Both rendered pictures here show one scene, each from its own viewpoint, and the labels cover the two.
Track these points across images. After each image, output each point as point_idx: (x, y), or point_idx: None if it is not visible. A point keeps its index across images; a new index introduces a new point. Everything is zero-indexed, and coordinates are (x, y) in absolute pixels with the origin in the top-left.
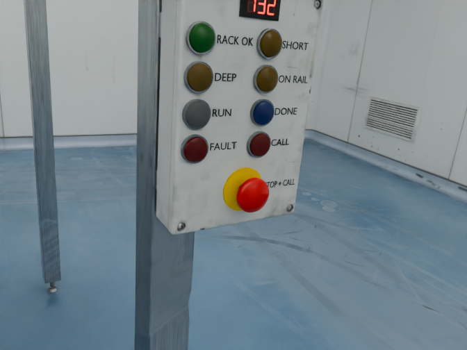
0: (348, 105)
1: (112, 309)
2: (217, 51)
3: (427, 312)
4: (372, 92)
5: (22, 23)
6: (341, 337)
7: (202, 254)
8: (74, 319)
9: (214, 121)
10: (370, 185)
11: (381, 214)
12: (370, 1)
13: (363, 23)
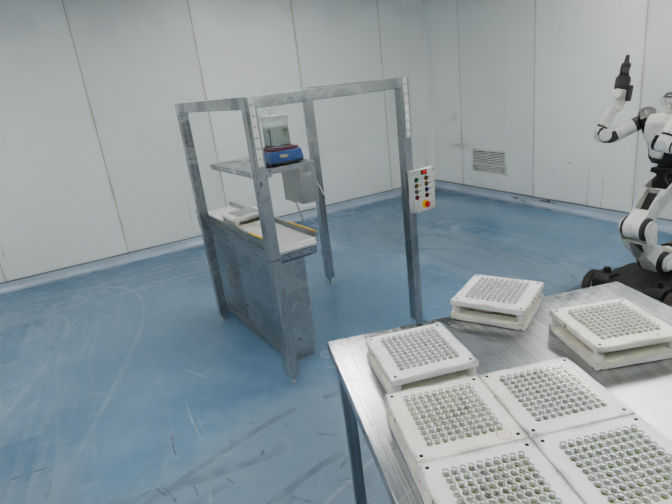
0: (458, 156)
1: (362, 283)
2: (418, 181)
3: (507, 260)
4: (472, 144)
5: (233, 151)
6: (466, 274)
7: (391, 260)
8: (348, 288)
9: (419, 192)
10: (481, 210)
11: (487, 225)
12: (458, 81)
13: (457, 96)
